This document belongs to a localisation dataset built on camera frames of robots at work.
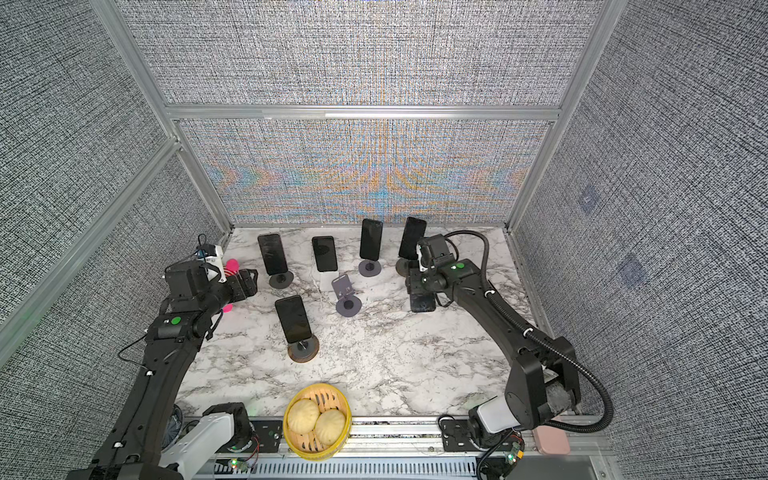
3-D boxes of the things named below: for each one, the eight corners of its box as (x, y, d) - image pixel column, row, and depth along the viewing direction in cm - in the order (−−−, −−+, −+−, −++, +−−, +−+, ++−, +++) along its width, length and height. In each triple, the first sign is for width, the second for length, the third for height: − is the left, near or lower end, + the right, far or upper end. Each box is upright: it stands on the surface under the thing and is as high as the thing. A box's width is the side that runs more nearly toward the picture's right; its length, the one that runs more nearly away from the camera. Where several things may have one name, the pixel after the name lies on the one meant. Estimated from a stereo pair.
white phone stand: (318, 291, 103) (317, 288, 101) (321, 274, 107) (320, 271, 106) (336, 291, 103) (335, 288, 101) (338, 274, 107) (337, 271, 106)
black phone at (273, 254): (271, 282, 105) (254, 248, 91) (275, 267, 109) (259, 233, 95) (290, 282, 105) (276, 248, 91) (293, 267, 109) (280, 233, 95)
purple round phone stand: (341, 321, 96) (337, 303, 87) (332, 299, 101) (327, 280, 92) (360, 313, 97) (358, 295, 89) (350, 292, 103) (347, 273, 94)
